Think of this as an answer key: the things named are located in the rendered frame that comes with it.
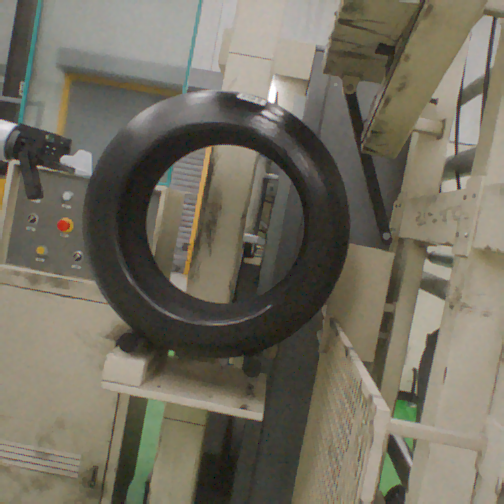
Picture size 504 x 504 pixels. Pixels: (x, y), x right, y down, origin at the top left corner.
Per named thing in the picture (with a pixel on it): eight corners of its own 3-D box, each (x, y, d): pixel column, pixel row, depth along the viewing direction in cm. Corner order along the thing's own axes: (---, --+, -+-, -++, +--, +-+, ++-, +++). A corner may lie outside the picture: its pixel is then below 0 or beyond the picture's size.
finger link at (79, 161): (101, 156, 142) (63, 144, 142) (94, 180, 142) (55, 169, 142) (105, 157, 145) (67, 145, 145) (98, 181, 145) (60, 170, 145)
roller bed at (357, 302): (314, 338, 186) (333, 240, 184) (363, 347, 185) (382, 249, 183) (318, 352, 166) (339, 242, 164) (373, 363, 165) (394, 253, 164)
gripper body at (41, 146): (64, 136, 141) (14, 120, 142) (53, 172, 142) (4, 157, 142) (75, 140, 149) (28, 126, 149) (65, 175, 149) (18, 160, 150)
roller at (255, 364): (268, 341, 171) (253, 348, 172) (261, 326, 171) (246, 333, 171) (265, 372, 136) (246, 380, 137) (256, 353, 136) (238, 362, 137)
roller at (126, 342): (168, 323, 172) (153, 328, 173) (163, 308, 172) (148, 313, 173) (140, 349, 138) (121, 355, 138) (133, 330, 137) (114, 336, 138)
